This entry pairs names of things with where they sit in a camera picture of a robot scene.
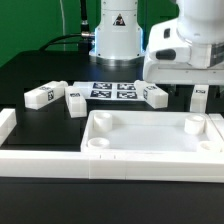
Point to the marker tag sheet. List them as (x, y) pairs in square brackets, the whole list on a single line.
[(107, 90)]

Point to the white front fence bar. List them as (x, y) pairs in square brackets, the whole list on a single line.
[(191, 167)]

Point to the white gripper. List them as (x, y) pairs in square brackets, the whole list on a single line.
[(169, 59)]

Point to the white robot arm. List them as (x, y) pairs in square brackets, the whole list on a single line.
[(119, 38)]

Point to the white fence block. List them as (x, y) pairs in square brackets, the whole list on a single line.
[(218, 121), (7, 123)]

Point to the white desk top tray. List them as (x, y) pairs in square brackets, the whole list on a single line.
[(147, 132)]

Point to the white right fence block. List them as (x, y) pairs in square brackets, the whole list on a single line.
[(218, 121)]

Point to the white left fence block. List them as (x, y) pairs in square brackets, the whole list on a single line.
[(7, 123)]

